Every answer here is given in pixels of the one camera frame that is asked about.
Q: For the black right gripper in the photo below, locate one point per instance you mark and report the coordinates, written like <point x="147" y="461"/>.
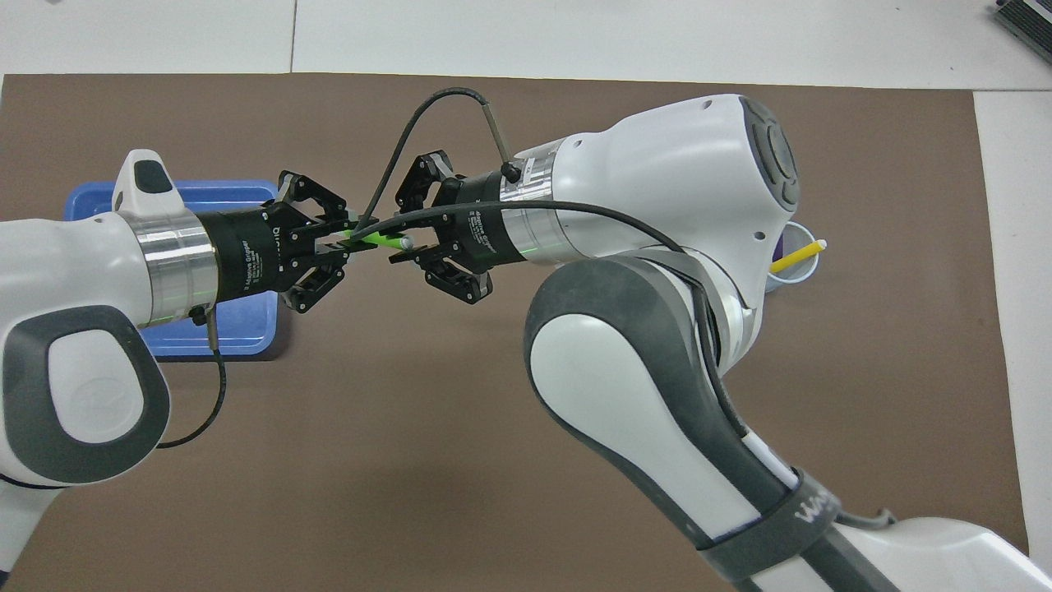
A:
<point x="481" y="226"/>

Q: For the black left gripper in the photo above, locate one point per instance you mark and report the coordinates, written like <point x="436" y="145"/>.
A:
<point x="246" y="251"/>

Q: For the green pen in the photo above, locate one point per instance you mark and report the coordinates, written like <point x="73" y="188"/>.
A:
<point x="382" y="239"/>

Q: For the yellow pen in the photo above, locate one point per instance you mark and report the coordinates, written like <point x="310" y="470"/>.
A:
<point x="801" y="256"/>

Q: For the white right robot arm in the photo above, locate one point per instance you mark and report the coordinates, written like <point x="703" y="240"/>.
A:
<point x="641" y="370"/>

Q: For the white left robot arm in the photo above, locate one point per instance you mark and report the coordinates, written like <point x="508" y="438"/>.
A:
<point x="82" y="263"/>

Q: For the blue plastic tray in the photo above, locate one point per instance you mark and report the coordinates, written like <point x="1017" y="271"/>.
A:
<point x="238" y="329"/>

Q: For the brown table mat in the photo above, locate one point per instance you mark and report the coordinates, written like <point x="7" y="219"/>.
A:
<point x="370" y="460"/>

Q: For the purple pen white cap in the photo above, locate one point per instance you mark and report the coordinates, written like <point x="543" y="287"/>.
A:
<point x="779" y="242"/>

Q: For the clear plastic cup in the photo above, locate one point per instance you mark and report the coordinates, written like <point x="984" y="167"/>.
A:
<point x="801" y="275"/>

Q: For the grey ribbed device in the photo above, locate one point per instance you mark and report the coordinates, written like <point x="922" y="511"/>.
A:
<point x="1027" y="20"/>

